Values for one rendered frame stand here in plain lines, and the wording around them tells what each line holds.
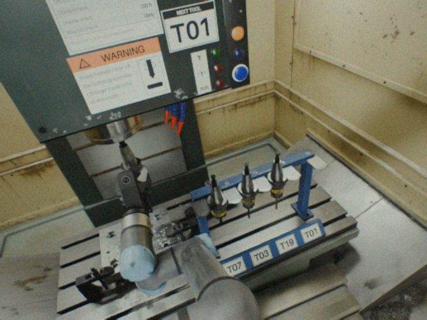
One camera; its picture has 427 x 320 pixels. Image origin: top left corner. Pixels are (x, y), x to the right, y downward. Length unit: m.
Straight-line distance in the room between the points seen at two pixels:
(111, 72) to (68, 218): 1.61
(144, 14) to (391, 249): 1.25
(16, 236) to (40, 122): 1.65
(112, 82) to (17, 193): 1.55
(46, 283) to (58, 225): 0.48
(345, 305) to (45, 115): 1.18
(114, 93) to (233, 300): 0.40
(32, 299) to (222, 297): 1.32
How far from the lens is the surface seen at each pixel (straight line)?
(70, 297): 1.28
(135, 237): 0.70
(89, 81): 0.55
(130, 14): 0.53
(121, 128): 0.73
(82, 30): 0.53
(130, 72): 0.55
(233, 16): 0.58
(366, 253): 1.41
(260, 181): 0.96
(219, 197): 0.87
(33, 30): 0.54
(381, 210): 1.48
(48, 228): 2.09
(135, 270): 0.68
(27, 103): 0.57
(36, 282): 1.70
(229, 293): 0.43
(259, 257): 1.11
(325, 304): 1.29
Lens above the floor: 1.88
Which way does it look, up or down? 38 degrees down
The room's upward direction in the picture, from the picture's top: 9 degrees counter-clockwise
